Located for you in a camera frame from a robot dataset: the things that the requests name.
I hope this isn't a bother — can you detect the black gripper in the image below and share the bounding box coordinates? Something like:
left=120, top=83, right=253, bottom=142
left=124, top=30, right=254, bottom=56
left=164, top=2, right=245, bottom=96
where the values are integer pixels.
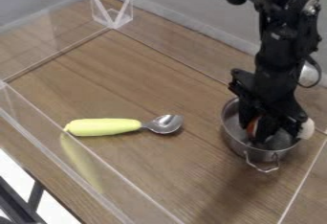
left=228, top=56, right=309, bottom=143

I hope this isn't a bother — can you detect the toy mushroom red cap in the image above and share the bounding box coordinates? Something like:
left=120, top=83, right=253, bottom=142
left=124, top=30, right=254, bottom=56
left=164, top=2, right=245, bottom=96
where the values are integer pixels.
left=246, top=116, right=314, bottom=142

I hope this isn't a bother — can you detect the silver pot with handles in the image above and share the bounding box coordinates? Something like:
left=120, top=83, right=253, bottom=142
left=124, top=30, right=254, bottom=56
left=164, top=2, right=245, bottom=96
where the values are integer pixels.
left=220, top=98, right=300, bottom=173

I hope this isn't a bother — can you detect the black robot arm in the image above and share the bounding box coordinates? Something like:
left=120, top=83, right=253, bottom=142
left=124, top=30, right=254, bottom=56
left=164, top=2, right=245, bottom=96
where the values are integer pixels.
left=225, top=0, right=321, bottom=144

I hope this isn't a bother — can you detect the spoon with yellow handle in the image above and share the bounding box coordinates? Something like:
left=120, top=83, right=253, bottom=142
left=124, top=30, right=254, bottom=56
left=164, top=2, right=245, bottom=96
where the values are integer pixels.
left=64, top=115, right=184, bottom=137

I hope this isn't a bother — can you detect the clear acrylic corner bracket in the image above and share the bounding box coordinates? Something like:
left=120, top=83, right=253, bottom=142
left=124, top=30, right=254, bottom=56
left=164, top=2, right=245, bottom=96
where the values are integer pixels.
left=89, top=0, right=133, bottom=30

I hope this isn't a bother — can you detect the clear acrylic enclosure wall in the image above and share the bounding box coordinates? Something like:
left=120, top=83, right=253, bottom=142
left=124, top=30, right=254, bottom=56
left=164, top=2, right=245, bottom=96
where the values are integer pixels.
left=0, top=0, right=327, bottom=224

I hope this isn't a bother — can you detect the dark metal table frame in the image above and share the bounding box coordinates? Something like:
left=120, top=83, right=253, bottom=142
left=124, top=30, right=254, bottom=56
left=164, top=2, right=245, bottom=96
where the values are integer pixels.
left=0, top=177, right=46, bottom=224

